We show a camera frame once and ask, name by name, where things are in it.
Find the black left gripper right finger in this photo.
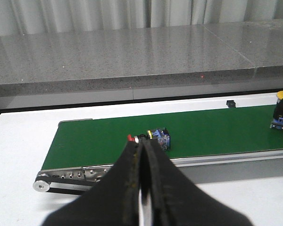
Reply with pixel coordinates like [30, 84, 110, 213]
[142, 140, 252, 226]

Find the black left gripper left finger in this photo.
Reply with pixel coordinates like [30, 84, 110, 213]
[43, 142, 142, 226]

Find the yellow mushroom push button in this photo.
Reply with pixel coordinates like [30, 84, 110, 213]
[270, 90, 283, 131]

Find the red mushroom push button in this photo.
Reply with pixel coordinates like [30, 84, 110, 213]
[127, 127, 172, 152]

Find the small black connector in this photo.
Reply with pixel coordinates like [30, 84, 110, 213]
[226, 100, 236, 108]

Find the green conveyor belt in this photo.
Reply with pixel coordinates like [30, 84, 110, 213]
[42, 105, 283, 170]

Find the right grey stone counter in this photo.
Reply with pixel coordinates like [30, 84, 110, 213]
[204, 19, 283, 72]

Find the grey stone counter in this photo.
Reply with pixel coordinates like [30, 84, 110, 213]
[0, 25, 255, 97]
[204, 19, 283, 72]

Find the left grey stone counter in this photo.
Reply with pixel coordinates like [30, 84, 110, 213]
[0, 25, 255, 97]

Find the grey pleated curtain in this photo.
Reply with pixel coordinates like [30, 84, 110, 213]
[0, 0, 283, 36]

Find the aluminium conveyor side rail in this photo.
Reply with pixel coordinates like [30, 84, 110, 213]
[171, 149, 283, 167]

